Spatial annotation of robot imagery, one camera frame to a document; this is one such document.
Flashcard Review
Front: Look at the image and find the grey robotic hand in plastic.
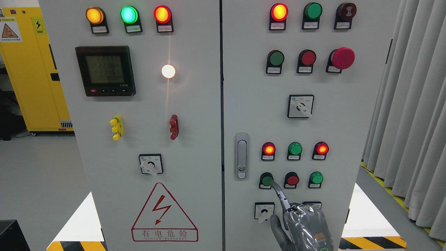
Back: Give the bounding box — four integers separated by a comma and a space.
270, 181, 337, 251

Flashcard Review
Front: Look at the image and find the green start push button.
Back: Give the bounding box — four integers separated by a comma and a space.
259, 172, 274, 189

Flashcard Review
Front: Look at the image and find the red push button lower row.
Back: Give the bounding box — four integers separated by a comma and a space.
283, 172, 300, 189

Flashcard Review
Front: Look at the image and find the red push button row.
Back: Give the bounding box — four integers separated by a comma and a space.
296, 49, 317, 74
283, 172, 300, 189

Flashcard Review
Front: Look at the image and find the green push button lower right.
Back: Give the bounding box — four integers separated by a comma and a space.
308, 172, 324, 189

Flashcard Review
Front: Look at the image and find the red push button upper row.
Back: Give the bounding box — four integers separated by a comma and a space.
296, 49, 317, 74

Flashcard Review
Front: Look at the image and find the green push button upper row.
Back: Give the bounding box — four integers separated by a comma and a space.
266, 50, 285, 75

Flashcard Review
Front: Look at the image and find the red mushroom emergency stop button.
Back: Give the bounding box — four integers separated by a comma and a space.
325, 47, 355, 74

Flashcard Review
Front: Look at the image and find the green indicator lamp lower middle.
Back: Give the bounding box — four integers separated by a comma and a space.
287, 142, 303, 161

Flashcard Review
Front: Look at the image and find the red-orange indicator lamp lower right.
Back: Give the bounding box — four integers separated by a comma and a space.
311, 142, 329, 161

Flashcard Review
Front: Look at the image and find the red indicator lamp lower left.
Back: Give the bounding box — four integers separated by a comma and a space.
261, 142, 276, 161

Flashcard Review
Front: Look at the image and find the grey curtain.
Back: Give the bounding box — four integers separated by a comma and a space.
363, 0, 446, 241

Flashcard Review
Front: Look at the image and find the red electric hazard warning sign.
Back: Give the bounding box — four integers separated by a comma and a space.
131, 182, 199, 242

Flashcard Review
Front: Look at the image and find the right grey cabinet door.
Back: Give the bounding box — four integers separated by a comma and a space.
221, 0, 401, 251

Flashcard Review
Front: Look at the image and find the grey cabinet door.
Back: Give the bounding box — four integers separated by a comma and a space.
39, 0, 223, 251
221, 0, 401, 251

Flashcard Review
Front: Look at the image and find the red terminal block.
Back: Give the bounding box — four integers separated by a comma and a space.
169, 114, 179, 140

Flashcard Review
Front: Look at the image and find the white lit indicator lamp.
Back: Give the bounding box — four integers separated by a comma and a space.
161, 64, 176, 78

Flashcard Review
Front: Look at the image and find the yellow terminal block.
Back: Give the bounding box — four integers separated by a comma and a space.
110, 115, 124, 141

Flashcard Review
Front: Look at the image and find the green lamp right top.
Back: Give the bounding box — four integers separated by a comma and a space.
301, 2, 322, 30

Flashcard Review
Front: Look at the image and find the red lit lamp right top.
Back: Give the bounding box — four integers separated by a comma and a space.
269, 3, 288, 31

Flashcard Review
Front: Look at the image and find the left grey cabinet door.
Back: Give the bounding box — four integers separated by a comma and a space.
39, 0, 223, 251

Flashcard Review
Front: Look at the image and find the dark red buzzer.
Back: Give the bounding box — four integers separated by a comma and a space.
333, 2, 357, 30

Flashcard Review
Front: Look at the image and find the black digital power meter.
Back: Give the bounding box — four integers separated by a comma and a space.
75, 45, 136, 97

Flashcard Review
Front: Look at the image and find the red-orange indicator lamp left door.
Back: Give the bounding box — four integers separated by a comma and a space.
153, 5, 174, 33

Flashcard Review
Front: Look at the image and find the green lit indicator lamp top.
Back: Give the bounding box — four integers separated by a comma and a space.
121, 5, 143, 33

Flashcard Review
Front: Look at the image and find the black box bottom left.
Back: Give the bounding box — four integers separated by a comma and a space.
0, 219, 30, 251

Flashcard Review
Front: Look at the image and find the yellow indicator lamp top left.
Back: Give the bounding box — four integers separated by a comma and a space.
86, 7, 109, 34

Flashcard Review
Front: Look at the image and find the yellow safety cabinet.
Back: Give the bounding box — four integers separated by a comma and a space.
0, 7, 74, 135

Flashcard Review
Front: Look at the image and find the black key selector switch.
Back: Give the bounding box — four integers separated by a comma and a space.
302, 201, 322, 208

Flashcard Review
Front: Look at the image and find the lower left rotary selector switch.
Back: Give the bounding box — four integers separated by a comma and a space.
254, 202, 275, 224

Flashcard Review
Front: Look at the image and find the silver door handle lock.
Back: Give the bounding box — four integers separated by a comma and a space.
235, 133, 249, 180

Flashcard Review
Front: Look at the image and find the upper right rotary selector switch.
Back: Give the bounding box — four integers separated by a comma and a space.
287, 95, 314, 119

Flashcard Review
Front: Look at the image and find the left door rotary selector switch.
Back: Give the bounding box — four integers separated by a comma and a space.
138, 154, 164, 175

